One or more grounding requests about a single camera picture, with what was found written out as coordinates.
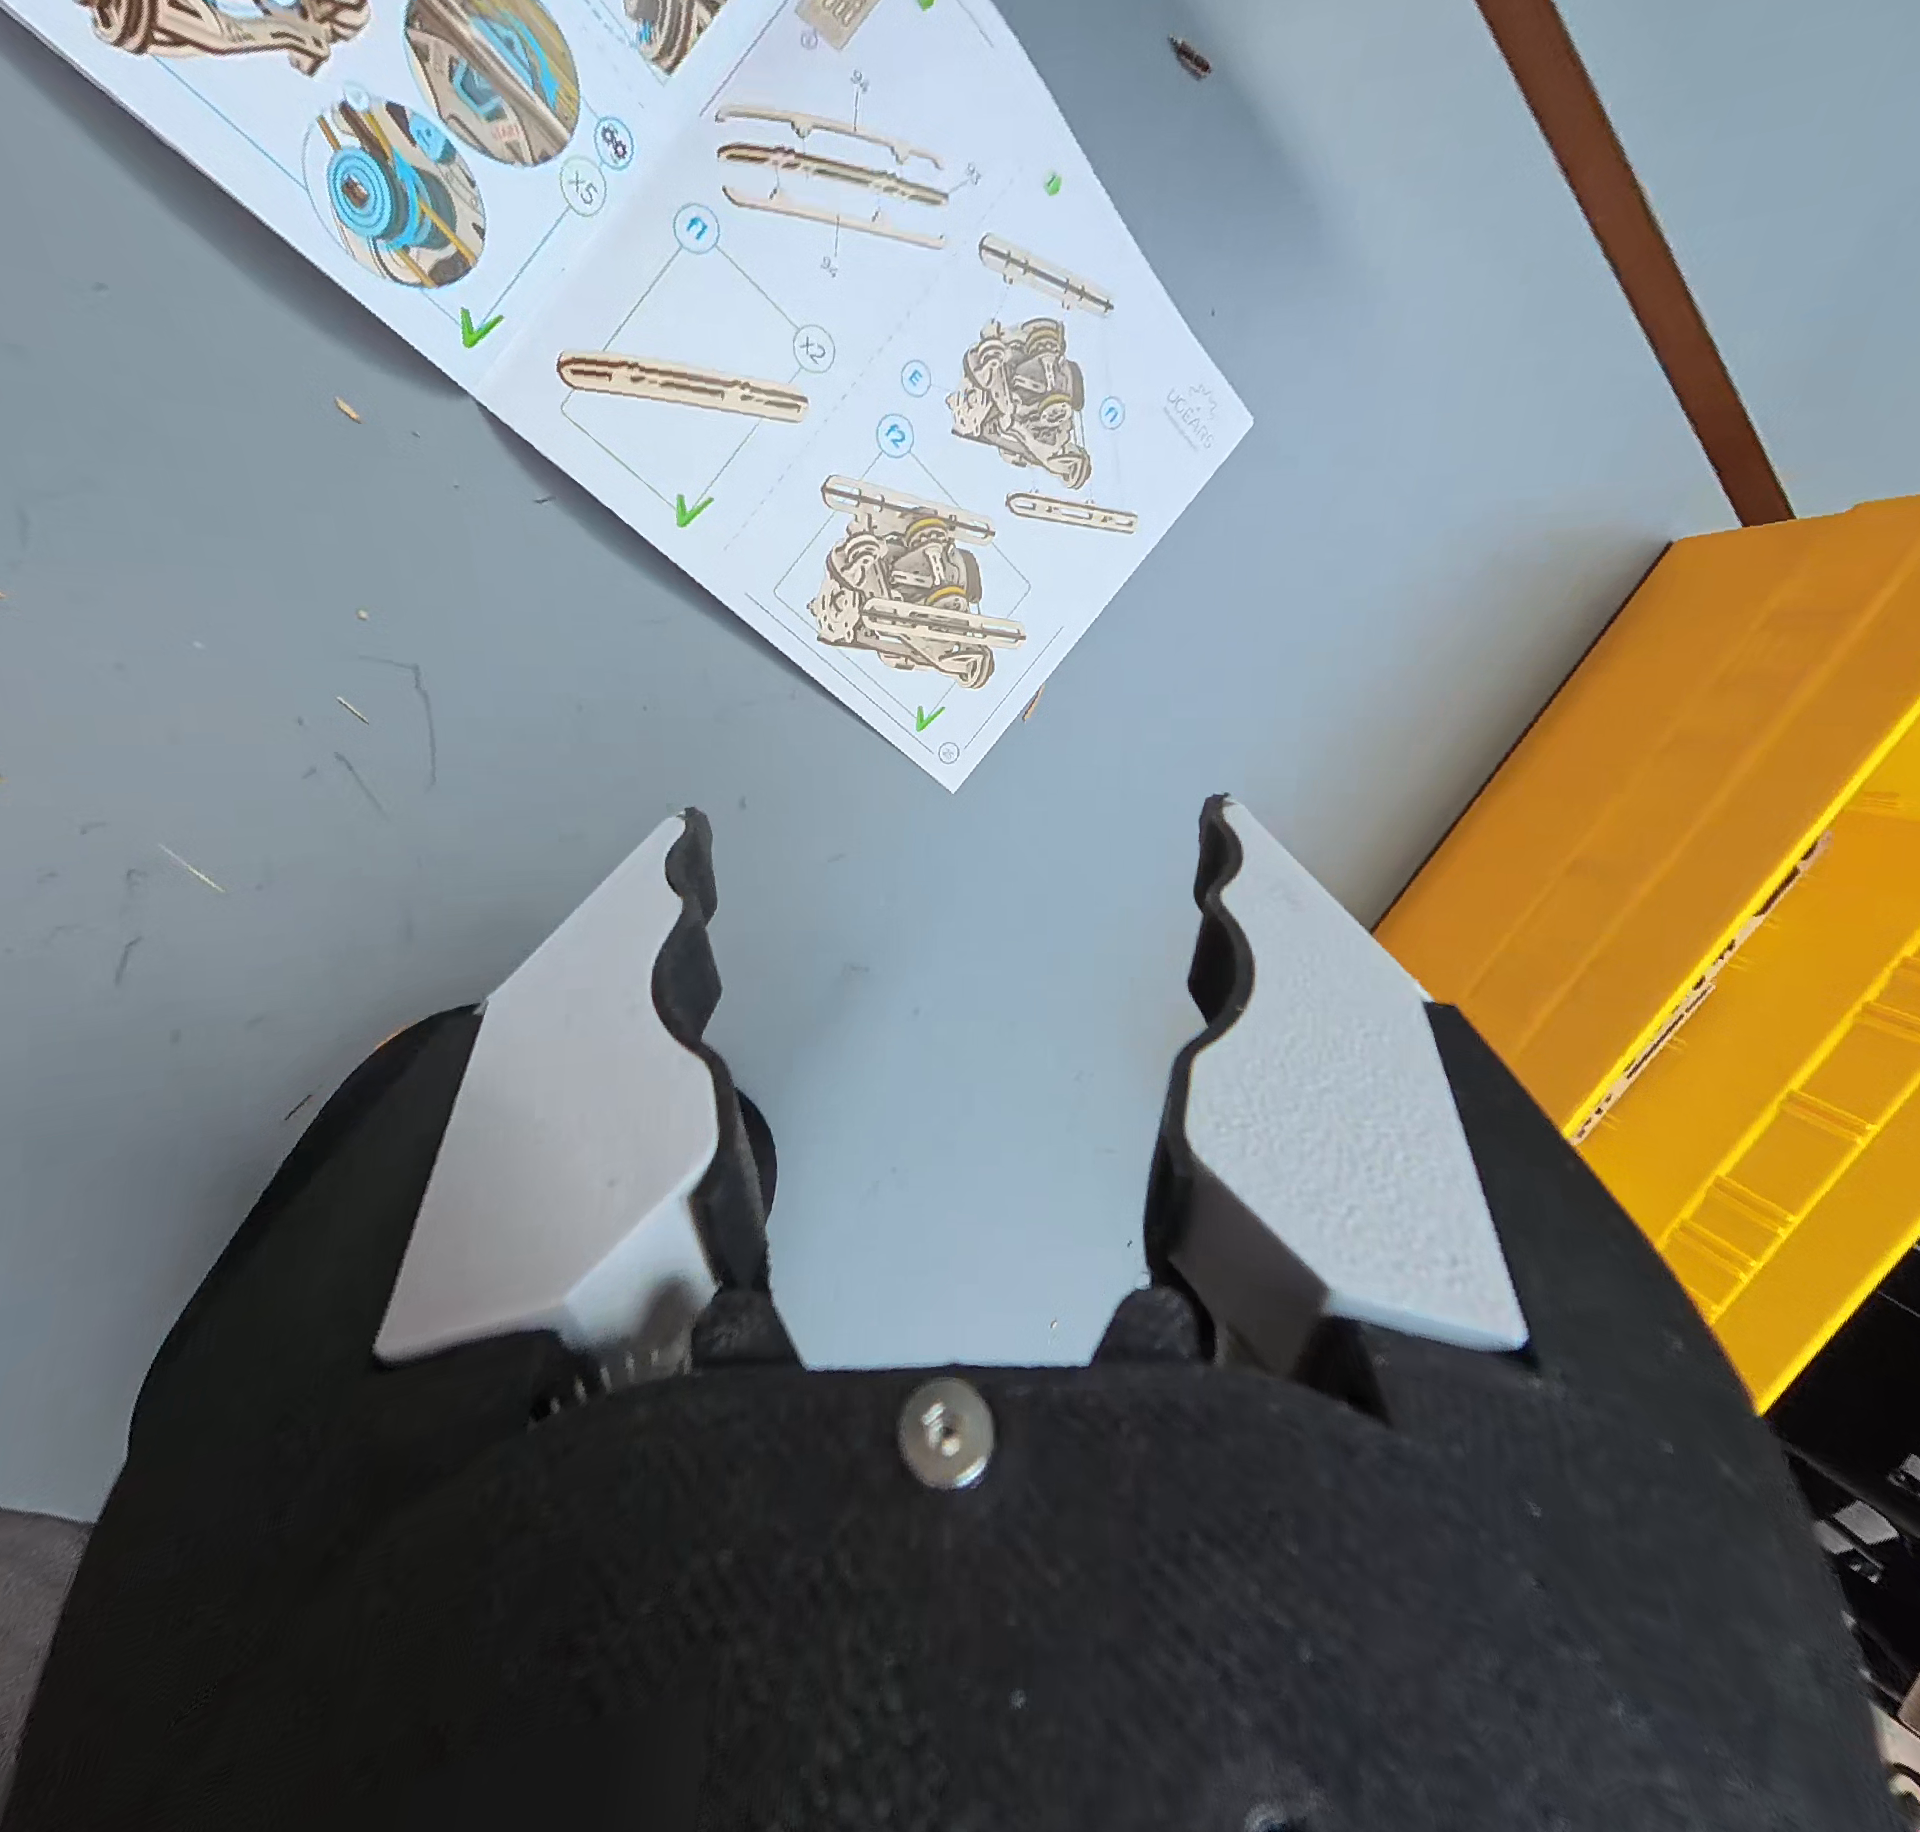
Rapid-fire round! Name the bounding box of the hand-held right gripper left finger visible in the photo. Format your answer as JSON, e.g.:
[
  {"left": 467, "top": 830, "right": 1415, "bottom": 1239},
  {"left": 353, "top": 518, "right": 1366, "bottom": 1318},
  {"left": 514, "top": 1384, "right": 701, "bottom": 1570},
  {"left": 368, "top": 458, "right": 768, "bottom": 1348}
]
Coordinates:
[{"left": 371, "top": 811, "right": 781, "bottom": 1364}]

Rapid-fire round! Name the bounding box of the yellow plastic crate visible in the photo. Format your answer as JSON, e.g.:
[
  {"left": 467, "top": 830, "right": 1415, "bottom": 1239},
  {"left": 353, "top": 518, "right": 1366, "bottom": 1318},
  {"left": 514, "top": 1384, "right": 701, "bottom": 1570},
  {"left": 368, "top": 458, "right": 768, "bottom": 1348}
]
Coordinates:
[{"left": 1371, "top": 499, "right": 1920, "bottom": 1414}]

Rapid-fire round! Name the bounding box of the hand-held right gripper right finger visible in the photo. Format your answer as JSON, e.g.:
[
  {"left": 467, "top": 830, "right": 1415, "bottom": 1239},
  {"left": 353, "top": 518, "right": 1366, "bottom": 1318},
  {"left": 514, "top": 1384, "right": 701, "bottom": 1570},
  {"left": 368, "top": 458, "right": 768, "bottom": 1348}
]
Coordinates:
[{"left": 1146, "top": 793, "right": 1533, "bottom": 1361}]

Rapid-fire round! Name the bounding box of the brown wooden strip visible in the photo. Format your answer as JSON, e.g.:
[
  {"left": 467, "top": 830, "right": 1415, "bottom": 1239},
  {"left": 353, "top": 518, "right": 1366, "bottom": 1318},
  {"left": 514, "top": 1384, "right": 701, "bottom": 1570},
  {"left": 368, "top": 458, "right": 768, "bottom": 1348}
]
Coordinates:
[{"left": 1428, "top": 0, "right": 1797, "bottom": 526}]

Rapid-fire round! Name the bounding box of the instruction sheet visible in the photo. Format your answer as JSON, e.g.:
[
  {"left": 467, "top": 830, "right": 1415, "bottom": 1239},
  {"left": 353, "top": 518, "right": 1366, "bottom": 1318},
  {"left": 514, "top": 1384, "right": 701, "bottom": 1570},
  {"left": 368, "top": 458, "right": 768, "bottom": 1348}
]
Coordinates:
[{"left": 0, "top": 0, "right": 1257, "bottom": 793}]

